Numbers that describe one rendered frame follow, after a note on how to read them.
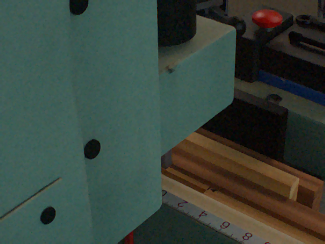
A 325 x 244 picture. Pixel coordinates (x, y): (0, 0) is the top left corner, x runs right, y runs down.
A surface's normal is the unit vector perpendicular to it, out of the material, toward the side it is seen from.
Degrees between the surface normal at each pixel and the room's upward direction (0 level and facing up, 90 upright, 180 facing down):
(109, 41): 90
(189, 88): 90
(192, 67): 90
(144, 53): 90
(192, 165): 0
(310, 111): 0
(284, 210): 0
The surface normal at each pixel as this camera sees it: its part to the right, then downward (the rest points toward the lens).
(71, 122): 0.78, 0.34
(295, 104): -0.02, -0.83
